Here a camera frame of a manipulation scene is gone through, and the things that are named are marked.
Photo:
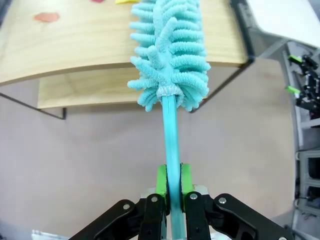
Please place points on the red paper scrap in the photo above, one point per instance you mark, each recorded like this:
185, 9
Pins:
46, 17

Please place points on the pink paper scrap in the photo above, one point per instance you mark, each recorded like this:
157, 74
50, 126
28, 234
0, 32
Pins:
97, 1

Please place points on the white table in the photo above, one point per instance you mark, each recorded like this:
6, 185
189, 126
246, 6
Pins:
280, 17

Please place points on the white frame rack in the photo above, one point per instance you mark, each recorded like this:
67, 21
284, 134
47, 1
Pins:
306, 155

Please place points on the teal microfiber duster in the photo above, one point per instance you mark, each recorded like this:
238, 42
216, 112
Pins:
172, 62

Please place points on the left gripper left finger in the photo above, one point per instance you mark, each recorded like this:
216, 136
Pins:
150, 217

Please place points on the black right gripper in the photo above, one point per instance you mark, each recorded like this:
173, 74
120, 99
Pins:
311, 85

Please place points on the two-tier wooden shelf black frame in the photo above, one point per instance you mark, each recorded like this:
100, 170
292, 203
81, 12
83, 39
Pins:
87, 45

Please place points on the yellow paper scrap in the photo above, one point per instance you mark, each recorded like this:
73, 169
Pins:
125, 1

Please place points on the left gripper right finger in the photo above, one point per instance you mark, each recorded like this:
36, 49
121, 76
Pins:
200, 217

